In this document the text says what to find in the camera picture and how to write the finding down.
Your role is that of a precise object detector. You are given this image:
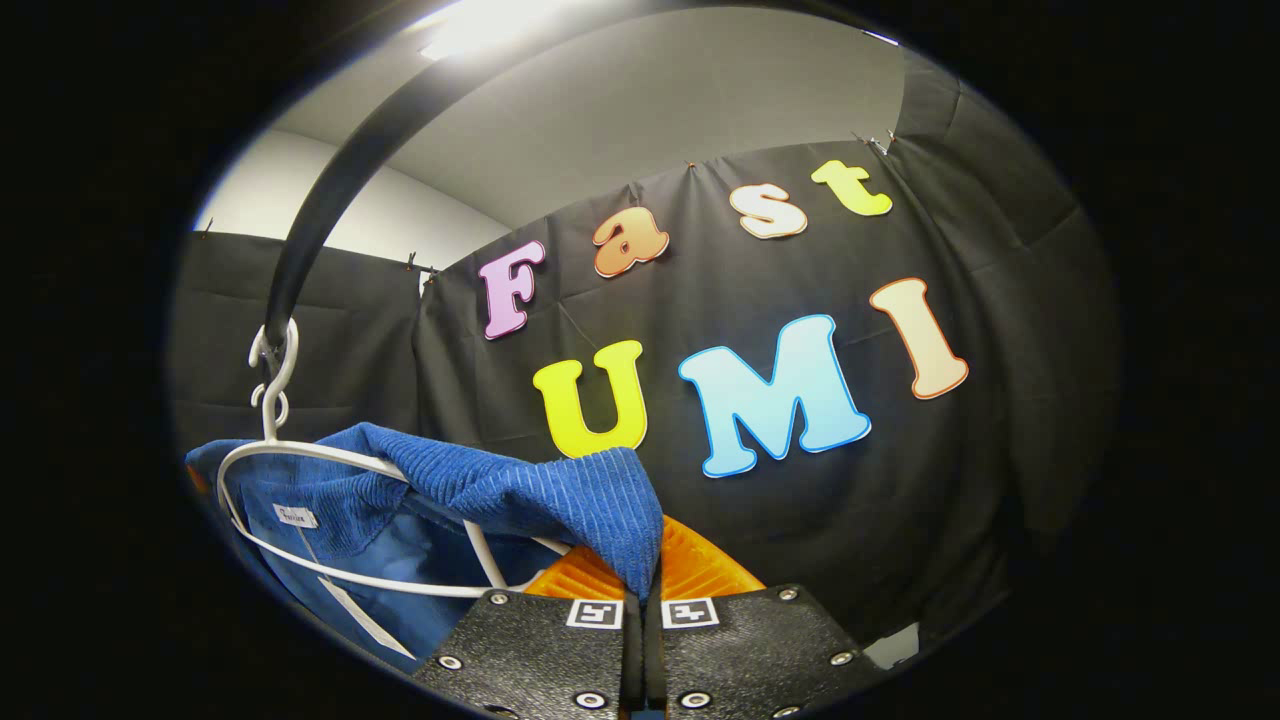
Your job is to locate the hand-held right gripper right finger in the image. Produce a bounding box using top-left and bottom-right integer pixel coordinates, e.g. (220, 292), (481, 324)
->
(642, 515), (891, 720)

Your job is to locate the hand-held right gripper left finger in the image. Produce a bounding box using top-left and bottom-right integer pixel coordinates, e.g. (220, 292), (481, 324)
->
(412, 545), (643, 720)

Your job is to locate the large ceiling light panel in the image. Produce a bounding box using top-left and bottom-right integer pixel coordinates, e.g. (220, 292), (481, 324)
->
(415, 0), (621, 61)

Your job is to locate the blue corduroy jacket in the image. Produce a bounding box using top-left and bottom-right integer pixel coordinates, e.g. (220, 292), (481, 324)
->
(185, 422), (666, 673)

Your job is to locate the black metal clothes rack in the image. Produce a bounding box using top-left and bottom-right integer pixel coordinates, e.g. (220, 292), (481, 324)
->
(262, 0), (721, 351)

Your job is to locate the white plastic hanger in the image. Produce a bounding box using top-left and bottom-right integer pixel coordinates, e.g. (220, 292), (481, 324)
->
(215, 318), (576, 599)

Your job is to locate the black backdrop cloth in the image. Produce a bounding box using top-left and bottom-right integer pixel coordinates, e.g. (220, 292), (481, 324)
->
(170, 50), (1121, 651)

